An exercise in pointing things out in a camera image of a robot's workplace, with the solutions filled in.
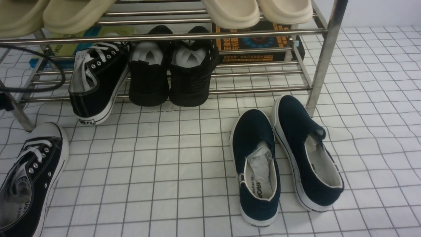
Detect navy slip-on shoe right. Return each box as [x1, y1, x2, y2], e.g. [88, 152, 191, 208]
[270, 95, 344, 213]

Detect black knit shoe right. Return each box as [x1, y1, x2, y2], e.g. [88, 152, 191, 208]
[168, 39, 220, 107]

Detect beige slipper far left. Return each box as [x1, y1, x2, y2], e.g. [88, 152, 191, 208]
[0, 0, 50, 39]

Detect black knit shoe left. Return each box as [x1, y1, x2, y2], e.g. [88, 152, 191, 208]
[128, 40, 173, 107]

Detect chrome metal shoe rack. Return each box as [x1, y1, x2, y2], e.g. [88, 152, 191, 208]
[1, 0, 348, 132]

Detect white grid floor cloth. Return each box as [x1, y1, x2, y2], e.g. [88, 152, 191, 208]
[0, 26, 421, 237]

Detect navy slip-on shoe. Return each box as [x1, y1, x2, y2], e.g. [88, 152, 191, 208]
[230, 109, 281, 227]
[270, 95, 344, 213]

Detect navy slip-on shoe left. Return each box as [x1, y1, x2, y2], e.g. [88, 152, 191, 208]
[230, 109, 281, 227]

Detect black cable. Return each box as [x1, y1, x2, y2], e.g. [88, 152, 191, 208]
[0, 44, 66, 112]

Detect black canvas sneaker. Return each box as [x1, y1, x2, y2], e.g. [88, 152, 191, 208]
[0, 122, 69, 237]
[69, 42, 132, 126]

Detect cream slipper far right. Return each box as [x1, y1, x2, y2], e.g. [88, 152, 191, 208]
[258, 0, 313, 25]

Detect black orange printed box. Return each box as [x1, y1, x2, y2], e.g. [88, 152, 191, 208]
[212, 20, 291, 64]

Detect cream slipper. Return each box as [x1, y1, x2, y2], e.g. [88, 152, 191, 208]
[201, 0, 260, 29]
[258, 0, 313, 25]

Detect black knit shoe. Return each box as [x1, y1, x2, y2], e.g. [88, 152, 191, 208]
[128, 40, 173, 107]
[168, 39, 220, 107]

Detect beige slipper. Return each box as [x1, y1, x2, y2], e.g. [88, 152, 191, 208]
[43, 0, 116, 34]
[0, 0, 50, 39]

